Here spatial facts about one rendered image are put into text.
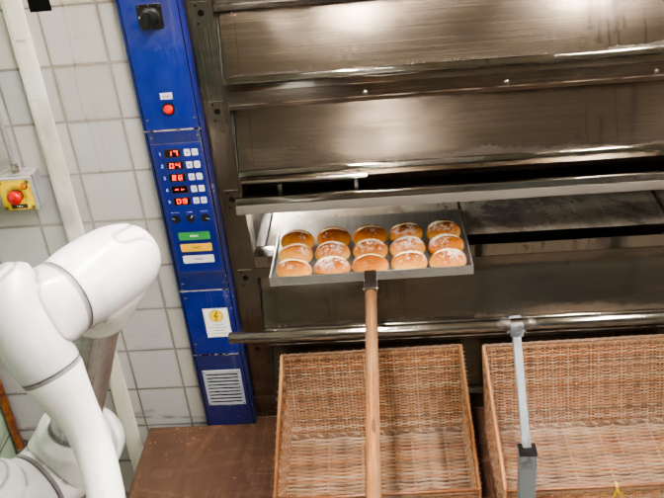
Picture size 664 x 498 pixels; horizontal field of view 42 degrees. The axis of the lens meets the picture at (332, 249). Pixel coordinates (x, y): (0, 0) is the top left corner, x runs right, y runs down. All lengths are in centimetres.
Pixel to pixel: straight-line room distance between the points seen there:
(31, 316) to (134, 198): 114
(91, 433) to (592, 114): 151
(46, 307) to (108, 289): 11
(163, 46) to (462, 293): 109
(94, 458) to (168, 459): 135
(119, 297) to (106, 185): 106
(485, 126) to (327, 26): 49
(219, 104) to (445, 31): 61
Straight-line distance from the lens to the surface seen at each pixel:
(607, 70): 234
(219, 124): 235
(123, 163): 246
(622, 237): 256
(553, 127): 236
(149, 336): 275
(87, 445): 147
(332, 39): 224
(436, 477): 262
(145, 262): 150
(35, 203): 251
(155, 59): 229
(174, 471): 277
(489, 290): 259
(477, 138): 234
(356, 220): 264
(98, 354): 163
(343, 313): 260
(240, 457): 276
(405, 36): 224
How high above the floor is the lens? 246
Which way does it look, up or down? 31 degrees down
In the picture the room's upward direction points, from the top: 6 degrees counter-clockwise
